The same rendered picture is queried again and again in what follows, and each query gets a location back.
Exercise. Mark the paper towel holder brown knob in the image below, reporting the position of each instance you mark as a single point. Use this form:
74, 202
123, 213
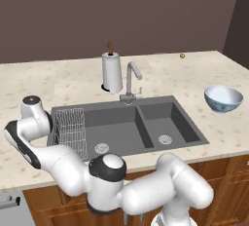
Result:
109, 46

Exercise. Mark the small brown round object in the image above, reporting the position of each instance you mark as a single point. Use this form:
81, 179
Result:
182, 55

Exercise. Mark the grey sink tap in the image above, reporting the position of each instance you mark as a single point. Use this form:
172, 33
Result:
129, 83

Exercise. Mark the white and blue bowl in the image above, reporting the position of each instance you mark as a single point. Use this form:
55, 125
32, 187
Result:
223, 99

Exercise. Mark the white paper towel roll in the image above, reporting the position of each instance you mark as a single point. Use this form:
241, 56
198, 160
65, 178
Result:
112, 72

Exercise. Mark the grey dishwasher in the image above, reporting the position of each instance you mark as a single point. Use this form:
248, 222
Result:
14, 210

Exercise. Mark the wooden cabinet door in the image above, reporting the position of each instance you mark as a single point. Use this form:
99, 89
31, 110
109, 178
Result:
52, 208
212, 174
236, 197

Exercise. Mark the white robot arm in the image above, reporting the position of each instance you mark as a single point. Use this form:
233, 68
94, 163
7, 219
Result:
73, 171

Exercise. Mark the dark grey double sink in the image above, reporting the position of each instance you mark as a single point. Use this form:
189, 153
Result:
120, 129

